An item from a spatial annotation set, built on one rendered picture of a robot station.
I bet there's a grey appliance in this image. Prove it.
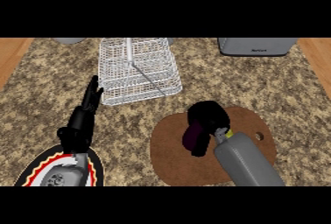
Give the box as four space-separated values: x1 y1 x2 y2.
216 38 300 57

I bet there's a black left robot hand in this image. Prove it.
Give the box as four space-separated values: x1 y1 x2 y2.
56 74 105 155

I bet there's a white wire tiered basket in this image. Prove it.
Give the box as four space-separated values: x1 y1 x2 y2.
98 38 183 107

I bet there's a black red patterned plate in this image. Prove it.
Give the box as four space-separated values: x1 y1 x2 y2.
13 143 107 187

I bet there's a grey rounded object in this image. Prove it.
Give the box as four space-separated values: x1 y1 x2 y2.
52 38 89 46

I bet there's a brown wooden cutting board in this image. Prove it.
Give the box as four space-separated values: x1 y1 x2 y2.
149 106 278 187

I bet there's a dark purple eggplant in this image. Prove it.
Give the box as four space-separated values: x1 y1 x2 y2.
180 121 207 152

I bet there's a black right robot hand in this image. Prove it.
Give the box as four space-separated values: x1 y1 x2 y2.
185 100 234 158

